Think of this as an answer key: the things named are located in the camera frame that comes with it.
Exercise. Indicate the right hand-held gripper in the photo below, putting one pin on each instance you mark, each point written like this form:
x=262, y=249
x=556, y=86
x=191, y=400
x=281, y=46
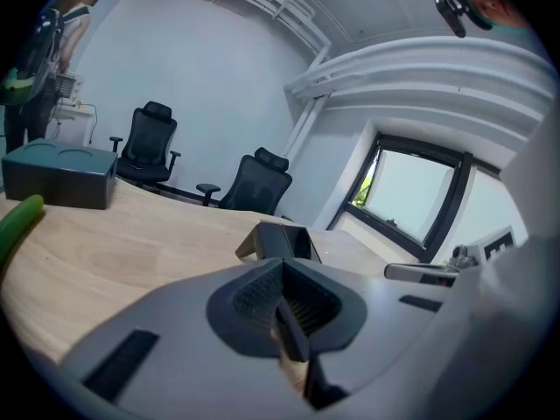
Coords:
x=494, y=252

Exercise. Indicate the green cucumber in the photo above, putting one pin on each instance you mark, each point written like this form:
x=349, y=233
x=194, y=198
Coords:
x=17, y=226

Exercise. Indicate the black-framed window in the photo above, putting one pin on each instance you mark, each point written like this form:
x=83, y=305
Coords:
x=415, y=191

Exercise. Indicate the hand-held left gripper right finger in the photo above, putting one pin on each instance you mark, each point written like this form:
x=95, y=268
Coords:
x=376, y=317

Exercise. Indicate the black office chair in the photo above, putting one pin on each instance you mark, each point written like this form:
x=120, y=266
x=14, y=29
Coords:
x=146, y=147
x=258, y=186

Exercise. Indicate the black head-mounted camera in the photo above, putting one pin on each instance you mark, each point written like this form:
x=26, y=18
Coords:
x=450, y=13

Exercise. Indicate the teal box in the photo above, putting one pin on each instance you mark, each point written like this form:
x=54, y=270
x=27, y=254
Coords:
x=61, y=177

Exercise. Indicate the bundle of white ceiling pipes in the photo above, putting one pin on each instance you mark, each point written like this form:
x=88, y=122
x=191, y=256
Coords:
x=415, y=72

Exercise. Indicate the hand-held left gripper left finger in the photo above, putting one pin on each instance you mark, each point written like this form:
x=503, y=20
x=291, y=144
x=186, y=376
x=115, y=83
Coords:
x=175, y=322

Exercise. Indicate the small white side table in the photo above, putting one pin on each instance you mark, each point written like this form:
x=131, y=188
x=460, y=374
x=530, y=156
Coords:
x=74, y=112

